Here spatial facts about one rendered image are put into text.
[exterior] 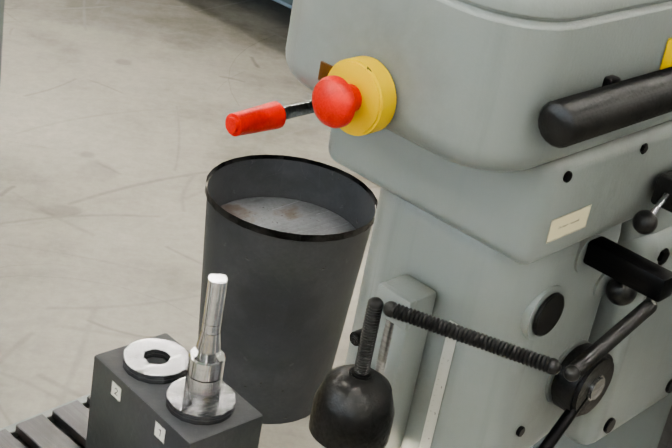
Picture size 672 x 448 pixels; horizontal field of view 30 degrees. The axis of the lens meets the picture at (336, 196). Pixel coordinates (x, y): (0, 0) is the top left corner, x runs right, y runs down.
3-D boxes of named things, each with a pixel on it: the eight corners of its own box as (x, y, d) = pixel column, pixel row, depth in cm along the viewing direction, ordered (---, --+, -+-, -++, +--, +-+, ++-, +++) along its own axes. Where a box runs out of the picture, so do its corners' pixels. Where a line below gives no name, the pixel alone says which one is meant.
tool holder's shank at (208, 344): (193, 346, 160) (204, 271, 155) (218, 347, 161) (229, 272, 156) (195, 360, 157) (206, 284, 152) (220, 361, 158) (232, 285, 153)
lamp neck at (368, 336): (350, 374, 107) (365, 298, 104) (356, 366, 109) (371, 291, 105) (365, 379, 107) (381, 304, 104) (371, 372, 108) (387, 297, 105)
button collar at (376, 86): (372, 148, 96) (387, 75, 93) (317, 118, 99) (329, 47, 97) (390, 143, 97) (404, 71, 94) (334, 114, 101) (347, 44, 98)
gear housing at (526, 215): (527, 276, 103) (556, 167, 98) (317, 159, 117) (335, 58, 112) (719, 190, 126) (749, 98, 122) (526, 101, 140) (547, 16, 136)
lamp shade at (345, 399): (295, 436, 108) (306, 377, 106) (327, 395, 114) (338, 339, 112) (372, 466, 106) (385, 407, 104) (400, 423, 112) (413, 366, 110)
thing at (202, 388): (181, 384, 163) (186, 349, 161) (217, 385, 164) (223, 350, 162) (184, 406, 159) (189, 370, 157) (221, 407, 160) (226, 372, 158)
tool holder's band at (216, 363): (186, 349, 161) (187, 342, 160) (223, 350, 162) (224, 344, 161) (189, 370, 157) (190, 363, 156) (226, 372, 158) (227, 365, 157)
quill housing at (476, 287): (455, 545, 120) (532, 256, 106) (305, 433, 132) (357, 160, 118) (565, 471, 133) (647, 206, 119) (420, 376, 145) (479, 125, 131)
